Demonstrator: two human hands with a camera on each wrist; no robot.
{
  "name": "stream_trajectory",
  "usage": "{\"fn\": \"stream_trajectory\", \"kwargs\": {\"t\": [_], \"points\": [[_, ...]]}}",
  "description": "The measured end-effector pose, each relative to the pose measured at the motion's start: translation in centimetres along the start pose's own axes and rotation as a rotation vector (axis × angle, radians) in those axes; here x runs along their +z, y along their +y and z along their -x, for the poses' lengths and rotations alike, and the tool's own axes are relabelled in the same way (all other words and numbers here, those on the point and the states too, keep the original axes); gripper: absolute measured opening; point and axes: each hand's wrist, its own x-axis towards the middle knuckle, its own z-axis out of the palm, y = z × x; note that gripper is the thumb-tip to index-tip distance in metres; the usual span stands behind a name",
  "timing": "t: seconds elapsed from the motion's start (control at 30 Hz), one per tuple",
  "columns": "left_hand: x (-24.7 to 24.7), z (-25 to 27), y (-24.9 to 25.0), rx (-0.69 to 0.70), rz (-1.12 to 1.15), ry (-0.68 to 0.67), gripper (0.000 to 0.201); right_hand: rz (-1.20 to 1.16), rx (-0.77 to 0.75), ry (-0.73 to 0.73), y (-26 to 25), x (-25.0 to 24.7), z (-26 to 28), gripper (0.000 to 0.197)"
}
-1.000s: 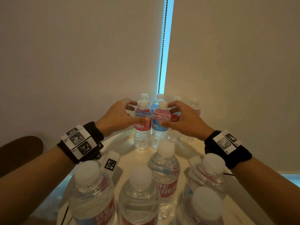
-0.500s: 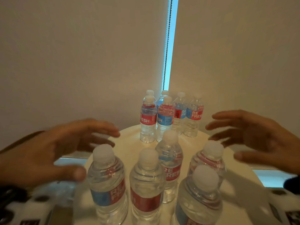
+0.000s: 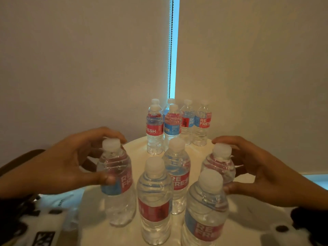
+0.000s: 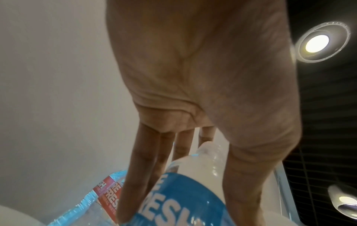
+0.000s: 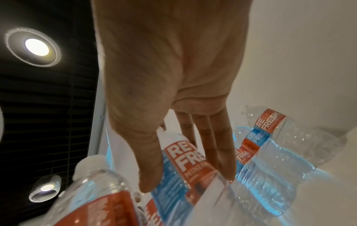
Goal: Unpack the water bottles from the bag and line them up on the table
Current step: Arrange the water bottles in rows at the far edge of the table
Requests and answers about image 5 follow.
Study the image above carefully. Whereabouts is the person's right hand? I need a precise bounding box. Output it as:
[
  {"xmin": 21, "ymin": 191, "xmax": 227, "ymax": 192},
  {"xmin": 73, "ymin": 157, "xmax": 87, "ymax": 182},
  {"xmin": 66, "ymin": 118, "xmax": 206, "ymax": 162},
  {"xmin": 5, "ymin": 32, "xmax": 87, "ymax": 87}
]
[{"xmin": 90, "ymin": 0, "xmax": 250, "ymax": 193}]

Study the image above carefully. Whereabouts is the water bottle with orange label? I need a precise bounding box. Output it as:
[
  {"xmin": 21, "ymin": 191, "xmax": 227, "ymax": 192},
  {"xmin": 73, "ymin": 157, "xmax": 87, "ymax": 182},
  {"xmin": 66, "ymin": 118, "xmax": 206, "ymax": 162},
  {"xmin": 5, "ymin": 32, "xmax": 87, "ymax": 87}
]
[
  {"xmin": 151, "ymin": 129, "xmax": 268, "ymax": 226},
  {"xmin": 234, "ymin": 125, "xmax": 317, "ymax": 218},
  {"xmin": 45, "ymin": 154, "xmax": 141, "ymax": 226},
  {"xmin": 240, "ymin": 105, "xmax": 348, "ymax": 167},
  {"xmin": 129, "ymin": 191, "xmax": 179, "ymax": 226}
]

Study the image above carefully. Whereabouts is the large round ceiling light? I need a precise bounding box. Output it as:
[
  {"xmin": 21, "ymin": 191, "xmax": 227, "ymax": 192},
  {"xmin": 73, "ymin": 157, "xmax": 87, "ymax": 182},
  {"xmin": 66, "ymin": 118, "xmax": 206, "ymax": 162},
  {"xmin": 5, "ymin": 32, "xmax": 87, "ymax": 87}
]
[{"xmin": 4, "ymin": 27, "xmax": 62, "ymax": 67}]

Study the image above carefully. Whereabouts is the dark window blind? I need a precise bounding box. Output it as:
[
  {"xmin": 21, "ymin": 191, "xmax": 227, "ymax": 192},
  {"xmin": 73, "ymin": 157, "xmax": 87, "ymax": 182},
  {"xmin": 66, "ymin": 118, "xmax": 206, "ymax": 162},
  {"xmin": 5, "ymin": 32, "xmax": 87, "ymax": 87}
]
[{"xmin": 0, "ymin": 66, "xmax": 100, "ymax": 221}]

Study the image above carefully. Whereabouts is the small round ceiling light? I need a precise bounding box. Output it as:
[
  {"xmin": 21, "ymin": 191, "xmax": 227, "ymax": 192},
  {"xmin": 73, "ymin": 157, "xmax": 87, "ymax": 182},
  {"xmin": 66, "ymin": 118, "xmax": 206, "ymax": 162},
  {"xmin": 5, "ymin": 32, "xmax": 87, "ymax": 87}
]
[{"xmin": 28, "ymin": 174, "xmax": 62, "ymax": 203}]

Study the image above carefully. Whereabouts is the white window frame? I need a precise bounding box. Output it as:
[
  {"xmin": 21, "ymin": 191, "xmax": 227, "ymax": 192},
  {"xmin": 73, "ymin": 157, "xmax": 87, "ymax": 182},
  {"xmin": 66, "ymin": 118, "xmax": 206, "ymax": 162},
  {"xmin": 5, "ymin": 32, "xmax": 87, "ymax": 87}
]
[{"xmin": 87, "ymin": 70, "xmax": 109, "ymax": 160}]

